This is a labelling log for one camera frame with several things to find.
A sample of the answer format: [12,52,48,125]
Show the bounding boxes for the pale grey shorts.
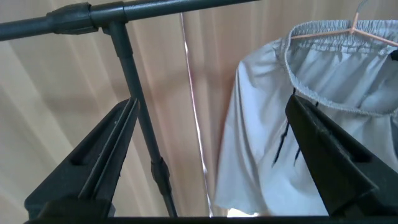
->
[214,19,398,217]

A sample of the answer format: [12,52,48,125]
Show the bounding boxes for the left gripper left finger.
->
[24,97,140,218]

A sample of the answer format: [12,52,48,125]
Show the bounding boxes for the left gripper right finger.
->
[284,94,398,217]

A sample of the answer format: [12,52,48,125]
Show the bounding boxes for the pink clothes hanger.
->
[290,0,398,48]

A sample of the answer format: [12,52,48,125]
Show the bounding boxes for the black clothes rack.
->
[0,0,259,218]

